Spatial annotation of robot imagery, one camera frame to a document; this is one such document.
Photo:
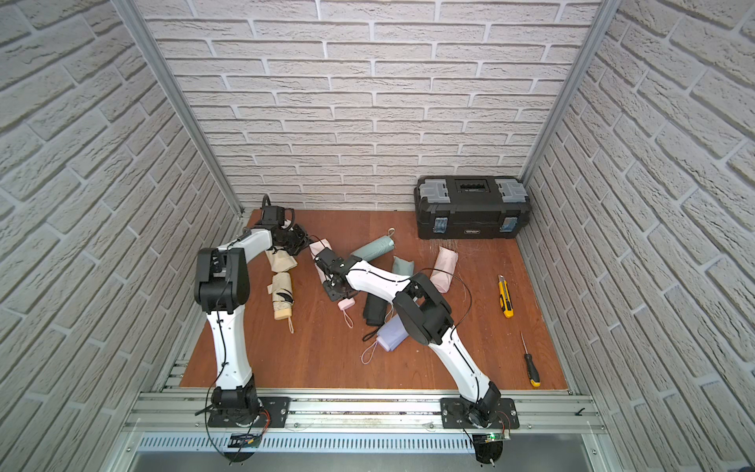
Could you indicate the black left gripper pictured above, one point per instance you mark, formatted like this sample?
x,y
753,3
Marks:
x,y
293,239

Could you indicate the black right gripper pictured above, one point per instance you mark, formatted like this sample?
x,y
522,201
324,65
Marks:
x,y
332,294

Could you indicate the mint green sleeved umbrella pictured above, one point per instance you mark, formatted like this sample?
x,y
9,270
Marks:
x,y
377,248

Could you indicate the beige umbrella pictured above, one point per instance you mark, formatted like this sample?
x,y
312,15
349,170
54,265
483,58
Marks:
x,y
281,292

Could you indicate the black umbrella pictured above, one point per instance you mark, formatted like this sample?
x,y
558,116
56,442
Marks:
x,y
375,313

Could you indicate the lilac sleeved umbrella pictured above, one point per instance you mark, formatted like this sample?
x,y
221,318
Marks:
x,y
388,337

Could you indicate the light pink sleeved umbrella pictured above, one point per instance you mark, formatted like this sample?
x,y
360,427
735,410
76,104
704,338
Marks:
x,y
315,248

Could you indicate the beige umbrella sleeve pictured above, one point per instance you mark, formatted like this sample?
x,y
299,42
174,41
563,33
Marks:
x,y
280,260

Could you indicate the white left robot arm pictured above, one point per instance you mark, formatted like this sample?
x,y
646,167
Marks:
x,y
222,288

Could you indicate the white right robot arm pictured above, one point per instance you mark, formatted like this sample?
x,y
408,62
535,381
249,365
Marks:
x,y
425,315

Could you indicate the small mint green sleeve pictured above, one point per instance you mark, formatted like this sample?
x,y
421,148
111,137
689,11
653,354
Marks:
x,y
403,267

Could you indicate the black plastic toolbox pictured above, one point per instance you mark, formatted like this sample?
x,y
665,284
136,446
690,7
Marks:
x,y
470,207

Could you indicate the yellow utility knife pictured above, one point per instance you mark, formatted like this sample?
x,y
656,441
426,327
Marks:
x,y
505,299

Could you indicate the black yellow screwdriver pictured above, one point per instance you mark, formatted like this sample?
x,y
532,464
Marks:
x,y
531,369

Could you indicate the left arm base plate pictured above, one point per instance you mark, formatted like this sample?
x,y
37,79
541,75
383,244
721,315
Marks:
x,y
229,410

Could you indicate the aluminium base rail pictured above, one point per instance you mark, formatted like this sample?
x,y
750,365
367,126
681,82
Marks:
x,y
534,426

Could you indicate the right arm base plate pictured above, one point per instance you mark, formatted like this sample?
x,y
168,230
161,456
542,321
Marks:
x,y
459,413

